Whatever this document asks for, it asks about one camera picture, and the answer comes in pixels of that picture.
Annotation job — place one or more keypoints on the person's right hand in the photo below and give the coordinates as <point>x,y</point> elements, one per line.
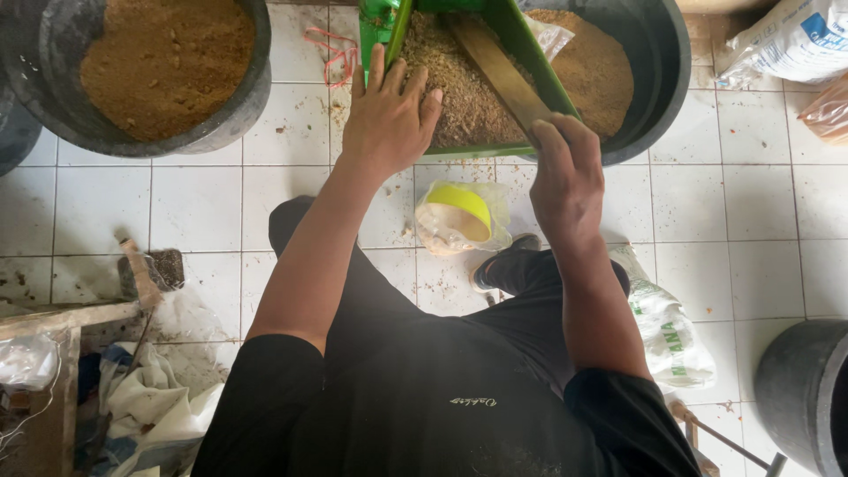
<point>563,179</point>

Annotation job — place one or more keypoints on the person's dark shoe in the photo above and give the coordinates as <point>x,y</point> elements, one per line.
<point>503,262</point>

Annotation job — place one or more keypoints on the coarse sawdust in hopper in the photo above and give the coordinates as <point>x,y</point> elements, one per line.
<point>457,79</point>

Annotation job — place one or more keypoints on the person's right fingers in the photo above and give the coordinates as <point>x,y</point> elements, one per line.
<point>553,132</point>

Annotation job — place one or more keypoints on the white sack blue print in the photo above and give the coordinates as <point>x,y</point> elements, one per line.
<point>788,43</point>

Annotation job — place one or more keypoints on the metal rod tool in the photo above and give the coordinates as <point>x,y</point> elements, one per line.
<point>729,444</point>

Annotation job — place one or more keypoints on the white woven sack green print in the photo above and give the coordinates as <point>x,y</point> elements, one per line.
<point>669,331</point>

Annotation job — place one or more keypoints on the crumpled clear plastic sheet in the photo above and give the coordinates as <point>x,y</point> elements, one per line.
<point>26,361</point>

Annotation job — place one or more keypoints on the person's left hand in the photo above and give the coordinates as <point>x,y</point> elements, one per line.
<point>384,122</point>

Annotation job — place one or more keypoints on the black tub with fine sawdust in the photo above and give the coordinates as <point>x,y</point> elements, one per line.
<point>649,66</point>

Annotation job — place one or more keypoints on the brown powder heap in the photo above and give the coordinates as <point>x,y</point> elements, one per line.
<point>165,66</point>

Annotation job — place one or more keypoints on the clear plastic bag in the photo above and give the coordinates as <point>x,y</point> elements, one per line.
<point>440,228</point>

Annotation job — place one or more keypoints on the heap of white cloths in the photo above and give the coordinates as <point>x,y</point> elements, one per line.
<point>142,411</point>

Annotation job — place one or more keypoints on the green metal hopper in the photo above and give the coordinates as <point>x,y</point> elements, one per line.
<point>464,79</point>

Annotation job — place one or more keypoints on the person's black shirt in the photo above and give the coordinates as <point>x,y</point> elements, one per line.
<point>430,404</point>

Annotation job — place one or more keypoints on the fine brown sawdust heap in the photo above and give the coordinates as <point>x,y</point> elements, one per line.
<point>596,66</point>

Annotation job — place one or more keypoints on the orange plastic bag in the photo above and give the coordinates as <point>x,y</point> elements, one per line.
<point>828,112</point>

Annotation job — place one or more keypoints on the wooden frame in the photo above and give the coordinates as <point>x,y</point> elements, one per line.
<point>46,371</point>

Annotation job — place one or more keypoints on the wooden stick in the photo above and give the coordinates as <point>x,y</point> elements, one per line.
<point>500,73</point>

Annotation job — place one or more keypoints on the yellow plastic bowl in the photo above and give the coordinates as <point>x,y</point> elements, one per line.
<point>464,205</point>

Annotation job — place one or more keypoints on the black tub with brown powder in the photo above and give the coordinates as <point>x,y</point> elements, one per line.
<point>132,142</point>

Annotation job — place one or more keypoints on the empty black tub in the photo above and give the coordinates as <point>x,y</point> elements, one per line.
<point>805,391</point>

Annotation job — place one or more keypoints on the plastic bag of dark soil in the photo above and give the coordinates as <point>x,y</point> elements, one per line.
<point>156,268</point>

